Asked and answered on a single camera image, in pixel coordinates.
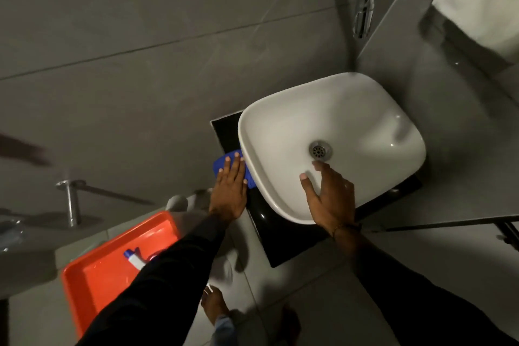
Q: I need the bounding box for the person's left hand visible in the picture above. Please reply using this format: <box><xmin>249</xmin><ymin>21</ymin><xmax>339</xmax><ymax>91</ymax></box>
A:
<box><xmin>209</xmin><ymin>152</ymin><xmax>249</xmax><ymax>221</ymax></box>

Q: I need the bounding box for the person's right hand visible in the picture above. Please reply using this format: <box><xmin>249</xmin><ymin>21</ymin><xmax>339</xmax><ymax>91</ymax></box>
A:
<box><xmin>300</xmin><ymin>160</ymin><xmax>357</xmax><ymax>235</ymax></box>

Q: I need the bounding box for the blue cleaning cloth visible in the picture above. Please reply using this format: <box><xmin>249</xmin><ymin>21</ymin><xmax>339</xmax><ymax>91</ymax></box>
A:
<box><xmin>213</xmin><ymin>149</ymin><xmax>257</xmax><ymax>190</ymax></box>

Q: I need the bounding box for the person's left forearm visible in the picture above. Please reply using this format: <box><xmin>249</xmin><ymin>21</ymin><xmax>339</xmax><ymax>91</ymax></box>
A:
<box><xmin>76</xmin><ymin>214</ymin><xmax>228</xmax><ymax>346</ymax></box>

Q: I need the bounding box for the person's right forearm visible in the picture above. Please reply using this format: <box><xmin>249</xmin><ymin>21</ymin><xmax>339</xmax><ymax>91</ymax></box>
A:
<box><xmin>333</xmin><ymin>225</ymin><xmax>519</xmax><ymax>346</ymax></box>

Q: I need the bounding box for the chrome sink drain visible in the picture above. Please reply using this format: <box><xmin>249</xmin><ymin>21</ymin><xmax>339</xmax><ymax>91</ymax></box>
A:
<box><xmin>309</xmin><ymin>141</ymin><xmax>333</xmax><ymax>162</ymax></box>

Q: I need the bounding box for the black glossy counter slab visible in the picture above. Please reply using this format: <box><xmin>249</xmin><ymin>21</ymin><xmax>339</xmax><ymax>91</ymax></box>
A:
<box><xmin>210</xmin><ymin>111</ymin><xmax>424</xmax><ymax>268</ymax></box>

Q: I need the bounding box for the white ceramic sink basin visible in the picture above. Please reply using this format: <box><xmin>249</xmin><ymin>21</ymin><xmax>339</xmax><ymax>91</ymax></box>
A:
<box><xmin>238</xmin><ymin>72</ymin><xmax>427</xmax><ymax>226</ymax></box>

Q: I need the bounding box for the white blue-capped spray bottle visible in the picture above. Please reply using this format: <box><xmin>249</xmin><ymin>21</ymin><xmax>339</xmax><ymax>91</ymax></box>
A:
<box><xmin>124</xmin><ymin>248</ymin><xmax>161</xmax><ymax>272</ymax></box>

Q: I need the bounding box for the person's left foot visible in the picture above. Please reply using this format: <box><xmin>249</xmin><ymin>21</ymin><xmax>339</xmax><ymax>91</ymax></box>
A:
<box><xmin>201</xmin><ymin>285</ymin><xmax>230</xmax><ymax>325</ymax></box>

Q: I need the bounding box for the orange plastic tray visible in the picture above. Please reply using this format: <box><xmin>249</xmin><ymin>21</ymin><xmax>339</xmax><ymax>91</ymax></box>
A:
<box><xmin>61</xmin><ymin>211</ymin><xmax>181</xmax><ymax>338</ymax></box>

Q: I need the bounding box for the thin wrist bracelet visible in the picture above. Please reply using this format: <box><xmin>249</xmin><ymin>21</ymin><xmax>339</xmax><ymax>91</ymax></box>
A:
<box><xmin>332</xmin><ymin>222</ymin><xmax>362</xmax><ymax>237</ymax></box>

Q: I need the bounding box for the chrome wall holder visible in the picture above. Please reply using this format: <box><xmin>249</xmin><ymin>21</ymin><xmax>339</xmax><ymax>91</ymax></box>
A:
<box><xmin>55</xmin><ymin>179</ymin><xmax>88</xmax><ymax>228</ymax></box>

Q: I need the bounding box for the dark metal shelf bracket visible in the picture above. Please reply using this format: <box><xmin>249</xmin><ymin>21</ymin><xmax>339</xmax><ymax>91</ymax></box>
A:
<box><xmin>384</xmin><ymin>215</ymin><xmax>519</xmax><ymax>252</ymax></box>

